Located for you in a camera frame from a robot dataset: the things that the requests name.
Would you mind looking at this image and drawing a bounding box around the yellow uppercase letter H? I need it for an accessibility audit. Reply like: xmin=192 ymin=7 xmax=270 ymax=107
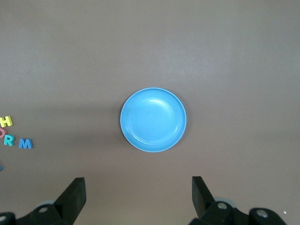
xmin=0 ymin=115 xmax=14 ymax=129

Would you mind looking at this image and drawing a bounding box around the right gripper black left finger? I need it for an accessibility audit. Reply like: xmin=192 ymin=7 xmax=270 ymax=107
xmin=30 ymin=177 xmax=87 ymax=225

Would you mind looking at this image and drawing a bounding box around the blue uppercase letter M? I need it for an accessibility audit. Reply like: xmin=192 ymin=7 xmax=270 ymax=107
xmin=18 ymin=138 xmax=34 ymax=150

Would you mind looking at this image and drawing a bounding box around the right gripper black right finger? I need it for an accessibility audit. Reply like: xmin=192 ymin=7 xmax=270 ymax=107
xmin=189 ymin=175 xmax=238 ymax=225

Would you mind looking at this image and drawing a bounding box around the blue plate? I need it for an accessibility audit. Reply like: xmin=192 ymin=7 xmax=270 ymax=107
xmin=120 ymin=87 xmax=188 ymax=154

